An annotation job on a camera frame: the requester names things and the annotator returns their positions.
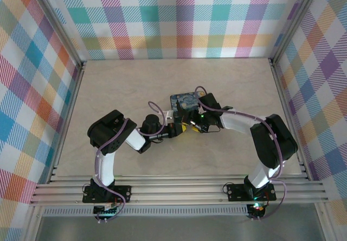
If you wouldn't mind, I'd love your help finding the right aluminium frame post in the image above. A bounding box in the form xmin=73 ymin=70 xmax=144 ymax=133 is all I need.
xmin=269 ymin=0 xmax=326 ymax=65

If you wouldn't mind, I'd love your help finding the grey slotted cable duct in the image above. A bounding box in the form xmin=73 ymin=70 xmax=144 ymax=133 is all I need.
xmin=42 ymin=204 xmax=249 ymax=217

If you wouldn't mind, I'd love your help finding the aluminium side rail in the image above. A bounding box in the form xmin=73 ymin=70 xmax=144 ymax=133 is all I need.
xmin=269 ymin=58 xmax=311 ymax=181
xmin=46 ymin=60 xmax=87 ymax=185

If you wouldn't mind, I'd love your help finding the starry night print tin box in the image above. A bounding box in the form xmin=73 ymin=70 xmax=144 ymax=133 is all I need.
xmin=170 ymin=90 xmax=207 ymax=118

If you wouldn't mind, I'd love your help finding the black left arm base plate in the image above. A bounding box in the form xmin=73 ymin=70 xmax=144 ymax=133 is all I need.
xmin=82 ymin=184 xmax=133 ymax=204

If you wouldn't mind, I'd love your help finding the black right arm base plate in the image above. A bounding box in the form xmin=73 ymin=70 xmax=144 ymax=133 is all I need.
xmin=227 ymin=182 xmax=277 ymax=202

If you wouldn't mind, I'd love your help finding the aluminium frame post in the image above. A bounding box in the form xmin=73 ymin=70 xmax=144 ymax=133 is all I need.
xmin=269 ymin=0 xmax=326 ymax=65
xmin=25 ymin=0 xmax=87 ymax=73

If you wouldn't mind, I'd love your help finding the wide aluminium extrusion beam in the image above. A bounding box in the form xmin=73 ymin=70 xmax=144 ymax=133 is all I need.
xmin=29 ymin=182 xmax=329 ymax=206

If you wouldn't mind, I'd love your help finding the right aluminium side rail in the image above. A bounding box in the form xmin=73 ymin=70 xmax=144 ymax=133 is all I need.
xmin=269 ymin=58 xmax=311 ymax=181

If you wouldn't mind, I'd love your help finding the left aluminium frame post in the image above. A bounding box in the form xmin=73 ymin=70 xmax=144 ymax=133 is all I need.
xmin=25 ymin=0 xmax=87 ymax=73

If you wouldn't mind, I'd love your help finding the narrow aluminium extrusion beam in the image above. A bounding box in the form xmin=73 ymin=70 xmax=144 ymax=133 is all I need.
xmin=47 ymin=174 xmax=310 ymax=184

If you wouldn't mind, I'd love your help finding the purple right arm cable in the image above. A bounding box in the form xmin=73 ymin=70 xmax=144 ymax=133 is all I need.
xmin=194 ymin=85 xmax=288 ymax=221

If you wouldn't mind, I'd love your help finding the left aluminium side rail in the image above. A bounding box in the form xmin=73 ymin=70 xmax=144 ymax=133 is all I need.
xmin=46 ymin=60 xmax=87 ymax=185

